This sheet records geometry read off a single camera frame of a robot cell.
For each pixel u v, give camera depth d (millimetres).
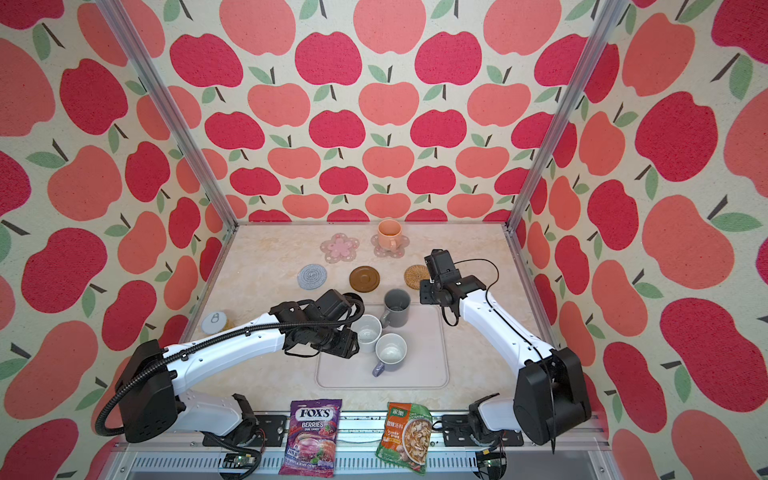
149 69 787
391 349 868
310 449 701
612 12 690
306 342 720
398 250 1107
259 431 732
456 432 733
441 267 662
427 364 852
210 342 470
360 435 749
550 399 393
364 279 1042
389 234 1090
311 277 1044
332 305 622
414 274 1046
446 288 616
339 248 1135
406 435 724
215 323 882
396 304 906
